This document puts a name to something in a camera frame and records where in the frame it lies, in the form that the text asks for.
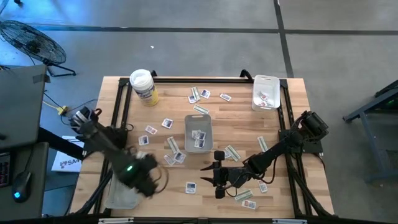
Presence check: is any black keyboard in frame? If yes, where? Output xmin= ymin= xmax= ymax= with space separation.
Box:
xmin=0 ymin=152 xmax=12 ymax=189

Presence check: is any yellow Lysol wipes canister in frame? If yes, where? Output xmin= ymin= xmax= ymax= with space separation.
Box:
xmin=129 ymin=68 xmax=160 ymax=108

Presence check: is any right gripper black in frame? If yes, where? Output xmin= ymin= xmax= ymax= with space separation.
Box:
xmin=200 ymin=151 xmax=250 ymax=199

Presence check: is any dark grey desk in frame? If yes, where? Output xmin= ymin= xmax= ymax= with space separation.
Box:
xmin=0 ymin=141 xmax=50 ymax=222

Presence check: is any white plastic bin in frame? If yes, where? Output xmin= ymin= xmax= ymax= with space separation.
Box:
xmin=251 ymin=74 xmax=281 ymax=112

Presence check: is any blue metal table frame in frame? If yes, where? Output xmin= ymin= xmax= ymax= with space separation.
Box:
xmin=343 ymin=79 xmax=398 ymax=183

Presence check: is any white printed paper sheet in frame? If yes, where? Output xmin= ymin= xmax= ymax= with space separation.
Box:
xmin=51 ymin=135 xmax=85 ymax=173

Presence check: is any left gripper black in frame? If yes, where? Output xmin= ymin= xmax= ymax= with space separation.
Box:
xmin=130 ymin=152 xmax=169 ymax=198

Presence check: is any dark grey laptop lid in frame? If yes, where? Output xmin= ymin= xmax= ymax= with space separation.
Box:
xmin=0 ymin=64 xmax=47 ymax=152

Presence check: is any black computer mouse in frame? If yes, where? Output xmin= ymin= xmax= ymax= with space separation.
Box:
xmin=11 ymin=170 xmax=34 ymax=203

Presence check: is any black floor fan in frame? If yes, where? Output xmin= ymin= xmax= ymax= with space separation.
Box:
xmin=0 ymin=20 xmax=77 ymax=78

